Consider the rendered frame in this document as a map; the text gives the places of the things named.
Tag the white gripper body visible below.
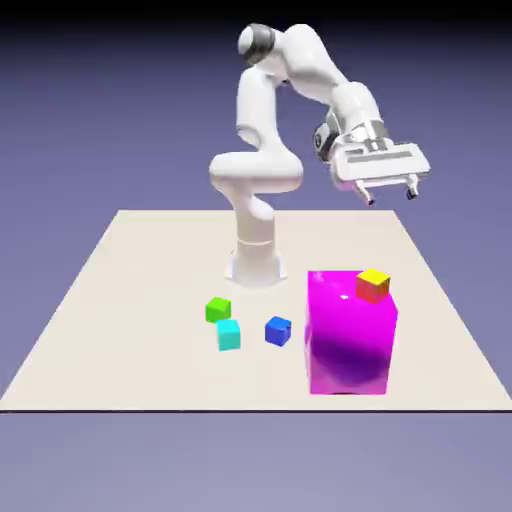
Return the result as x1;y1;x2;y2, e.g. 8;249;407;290
330;141;432;192

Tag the small blue cube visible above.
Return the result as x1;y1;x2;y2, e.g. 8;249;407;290
264;315;293;348

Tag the small cyan cube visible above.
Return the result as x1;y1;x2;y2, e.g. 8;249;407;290
215;318;242;352

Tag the small green cube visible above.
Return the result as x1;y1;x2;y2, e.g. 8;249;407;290
204;296;233;324

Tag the small yellow cube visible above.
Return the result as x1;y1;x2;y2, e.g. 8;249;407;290
355;268;392;306

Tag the large magenta box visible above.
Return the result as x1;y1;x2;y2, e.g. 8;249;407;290
304;270;399;396

